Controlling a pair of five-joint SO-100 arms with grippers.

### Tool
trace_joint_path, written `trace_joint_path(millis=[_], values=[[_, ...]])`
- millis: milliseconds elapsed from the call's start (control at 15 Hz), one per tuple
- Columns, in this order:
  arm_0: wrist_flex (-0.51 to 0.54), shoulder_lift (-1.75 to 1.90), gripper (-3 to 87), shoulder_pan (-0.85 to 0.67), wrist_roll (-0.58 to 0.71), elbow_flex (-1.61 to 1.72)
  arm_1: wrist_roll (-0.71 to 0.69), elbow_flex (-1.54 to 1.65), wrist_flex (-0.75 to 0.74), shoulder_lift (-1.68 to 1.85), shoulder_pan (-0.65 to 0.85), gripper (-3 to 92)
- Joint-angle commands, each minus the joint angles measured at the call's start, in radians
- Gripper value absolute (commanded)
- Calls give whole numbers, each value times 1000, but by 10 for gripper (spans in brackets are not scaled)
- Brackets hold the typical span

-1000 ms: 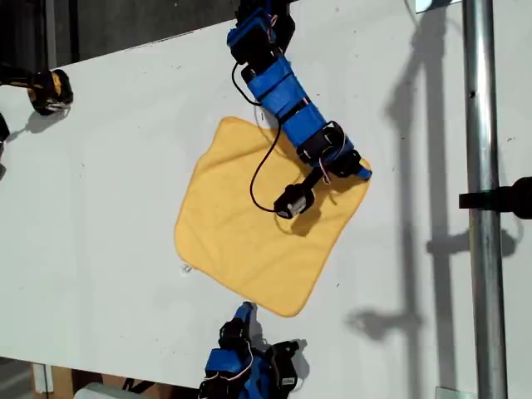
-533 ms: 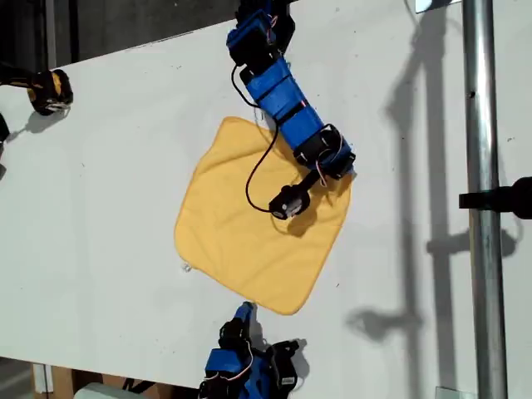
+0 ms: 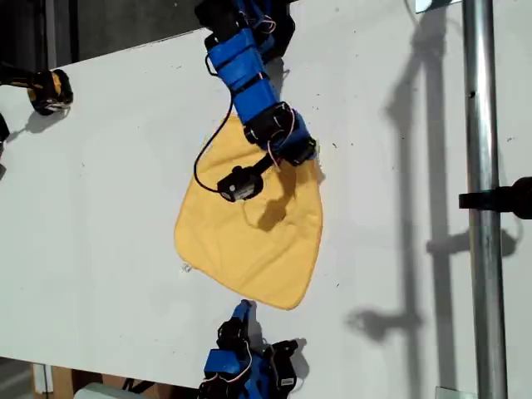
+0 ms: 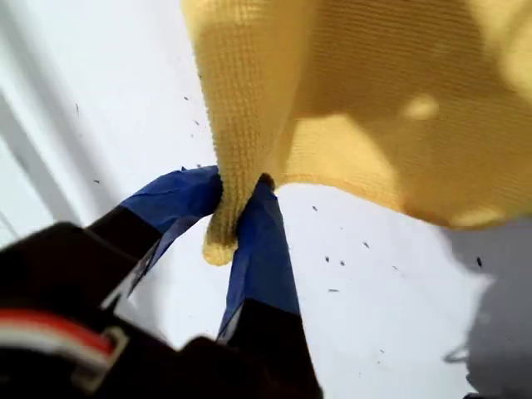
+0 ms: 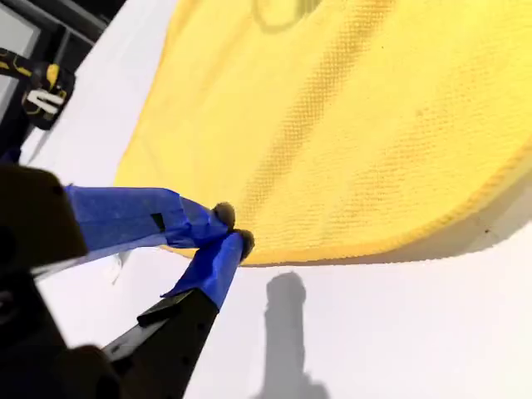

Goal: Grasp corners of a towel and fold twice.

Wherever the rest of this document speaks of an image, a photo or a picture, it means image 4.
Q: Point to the yellow towel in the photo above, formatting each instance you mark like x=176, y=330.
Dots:
x=353, y=83

